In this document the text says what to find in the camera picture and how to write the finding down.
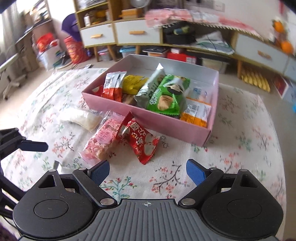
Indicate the orange white small packet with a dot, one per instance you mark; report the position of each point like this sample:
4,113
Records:
196,113

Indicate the clear bin under cabinet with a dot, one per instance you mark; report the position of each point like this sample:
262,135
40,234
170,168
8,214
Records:
216,63

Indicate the black open case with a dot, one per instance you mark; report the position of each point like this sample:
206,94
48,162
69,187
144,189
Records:
181,33

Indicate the pink cardboard box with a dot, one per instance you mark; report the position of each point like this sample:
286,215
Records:
169,125

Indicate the green chips packet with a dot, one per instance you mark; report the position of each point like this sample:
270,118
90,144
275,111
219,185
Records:
169,97

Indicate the orange fruit lower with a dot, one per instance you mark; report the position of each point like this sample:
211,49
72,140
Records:
287,47

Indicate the yellow egg tray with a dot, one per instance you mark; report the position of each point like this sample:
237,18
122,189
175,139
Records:
255,78

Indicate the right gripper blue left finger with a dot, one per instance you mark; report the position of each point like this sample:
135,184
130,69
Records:
99,172

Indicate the blue white bread packet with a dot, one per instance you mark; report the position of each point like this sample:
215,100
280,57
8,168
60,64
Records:
200,94

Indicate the red lantern bag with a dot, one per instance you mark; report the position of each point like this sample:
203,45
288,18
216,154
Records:
76,50

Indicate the orange fruit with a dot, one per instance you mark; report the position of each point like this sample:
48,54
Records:
287,47
278,26

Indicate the clear storage bin blue lid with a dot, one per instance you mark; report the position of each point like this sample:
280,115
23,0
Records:
127,50

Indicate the white red small packet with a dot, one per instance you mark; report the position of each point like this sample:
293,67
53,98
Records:
113,84

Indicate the orange fruit upper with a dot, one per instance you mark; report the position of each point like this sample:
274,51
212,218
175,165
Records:
278,26

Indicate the pink table runner cloth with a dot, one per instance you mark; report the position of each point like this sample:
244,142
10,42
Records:
163,17

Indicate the wooden tv cabinet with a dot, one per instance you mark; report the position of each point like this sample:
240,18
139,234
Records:
102,24

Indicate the yellow snack packet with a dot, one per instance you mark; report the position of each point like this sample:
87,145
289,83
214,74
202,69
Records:
133,83

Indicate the clear white bread packet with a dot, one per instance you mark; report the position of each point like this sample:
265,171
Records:
85,118

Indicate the pink rice cracker packet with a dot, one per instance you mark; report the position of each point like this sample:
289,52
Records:
100,144

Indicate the white wall socket strip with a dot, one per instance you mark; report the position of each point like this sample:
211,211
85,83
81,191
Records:
207,4

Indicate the floral table cloth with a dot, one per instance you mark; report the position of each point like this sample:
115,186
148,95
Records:
243,136

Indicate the white desk fan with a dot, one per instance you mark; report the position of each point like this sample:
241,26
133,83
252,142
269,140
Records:
140,3

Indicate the silver cracker packet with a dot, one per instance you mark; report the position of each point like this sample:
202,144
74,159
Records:
145,93

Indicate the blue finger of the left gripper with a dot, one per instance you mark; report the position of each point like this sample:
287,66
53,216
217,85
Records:
32,146

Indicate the purple hat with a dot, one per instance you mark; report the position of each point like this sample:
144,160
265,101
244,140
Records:
70,26

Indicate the white patterned storage box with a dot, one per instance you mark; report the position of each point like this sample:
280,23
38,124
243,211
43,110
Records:
285,88

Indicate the red shoe box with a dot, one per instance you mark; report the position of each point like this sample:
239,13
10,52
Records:
181,57

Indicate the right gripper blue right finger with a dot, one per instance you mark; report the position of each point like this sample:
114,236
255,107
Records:
196,172

